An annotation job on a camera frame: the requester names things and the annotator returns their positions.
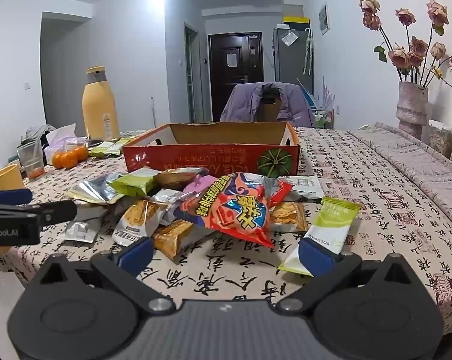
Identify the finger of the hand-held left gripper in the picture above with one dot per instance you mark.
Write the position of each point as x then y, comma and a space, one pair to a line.
12, 196
59, 212

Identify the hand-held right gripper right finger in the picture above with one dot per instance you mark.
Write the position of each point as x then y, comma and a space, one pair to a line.
316, 252

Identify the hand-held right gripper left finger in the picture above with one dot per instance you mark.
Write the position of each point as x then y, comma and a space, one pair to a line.
136, 252

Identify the white orange cracker packet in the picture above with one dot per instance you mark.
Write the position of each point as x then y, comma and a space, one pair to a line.
136, 219

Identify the green white snack packet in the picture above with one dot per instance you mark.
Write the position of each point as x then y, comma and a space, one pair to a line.
333, 221
100, 150
121, 145

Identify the silver gold snack packet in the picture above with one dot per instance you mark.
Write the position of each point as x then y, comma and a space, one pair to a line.
94, 189

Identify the white silver snack packet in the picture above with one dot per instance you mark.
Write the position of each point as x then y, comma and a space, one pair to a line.
304, 187

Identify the red puffed snack bag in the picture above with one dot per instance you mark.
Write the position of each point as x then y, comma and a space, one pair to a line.
237, 210

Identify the pink snack bag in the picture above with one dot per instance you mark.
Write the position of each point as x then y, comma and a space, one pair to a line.
201, 183

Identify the red orange cardboard box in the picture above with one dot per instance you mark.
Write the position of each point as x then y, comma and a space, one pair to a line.
196, 153

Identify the yellow cup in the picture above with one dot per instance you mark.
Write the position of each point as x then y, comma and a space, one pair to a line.
6, 178

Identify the small silver packet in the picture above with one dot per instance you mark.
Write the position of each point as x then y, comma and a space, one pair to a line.
83, 230

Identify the clear plastic cup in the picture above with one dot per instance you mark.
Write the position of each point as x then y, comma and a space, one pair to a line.
31, 159

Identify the orange mandarin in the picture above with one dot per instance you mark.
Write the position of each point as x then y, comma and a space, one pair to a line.
58, 159
69, 160
81, 153

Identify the crumpled silver packet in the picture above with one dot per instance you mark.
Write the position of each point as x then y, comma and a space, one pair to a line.
166, 200

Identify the dark cloth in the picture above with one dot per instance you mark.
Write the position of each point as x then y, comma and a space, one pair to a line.
34, 135

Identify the lilac plastic bag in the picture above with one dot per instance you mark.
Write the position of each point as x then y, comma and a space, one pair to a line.
66, 137

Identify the brown gold snack packet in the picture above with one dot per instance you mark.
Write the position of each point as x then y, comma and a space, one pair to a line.
179, 178

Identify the yellow thermos bottle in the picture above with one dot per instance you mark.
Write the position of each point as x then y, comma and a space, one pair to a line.
100, 108

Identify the wooden chair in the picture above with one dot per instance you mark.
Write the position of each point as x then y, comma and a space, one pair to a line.
268, 112

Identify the purple padded jacket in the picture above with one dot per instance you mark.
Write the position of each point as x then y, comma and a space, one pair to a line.
244, 105

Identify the glass jar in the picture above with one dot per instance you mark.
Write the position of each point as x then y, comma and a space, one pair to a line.
440, 140

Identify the pink ceramic vase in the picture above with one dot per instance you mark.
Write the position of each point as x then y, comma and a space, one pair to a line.
411, 110

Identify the side room door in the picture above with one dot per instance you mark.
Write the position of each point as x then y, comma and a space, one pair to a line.
191, 78

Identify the dark entrance door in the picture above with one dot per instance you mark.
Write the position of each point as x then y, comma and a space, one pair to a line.
235, 82

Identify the grey refrigerator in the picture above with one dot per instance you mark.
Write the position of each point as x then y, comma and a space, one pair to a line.
291, 63

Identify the folded umbrella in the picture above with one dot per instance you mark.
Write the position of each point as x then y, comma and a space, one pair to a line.
307, 52

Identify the paper sheet on door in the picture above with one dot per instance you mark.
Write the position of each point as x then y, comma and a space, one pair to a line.
231, 60

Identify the clear plastic bag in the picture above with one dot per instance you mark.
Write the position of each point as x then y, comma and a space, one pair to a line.
289, 37

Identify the dried pink roses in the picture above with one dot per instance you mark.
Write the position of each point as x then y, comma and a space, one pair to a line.
413, 50

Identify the yellow box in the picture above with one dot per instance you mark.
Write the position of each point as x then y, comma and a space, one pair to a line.
296, 20

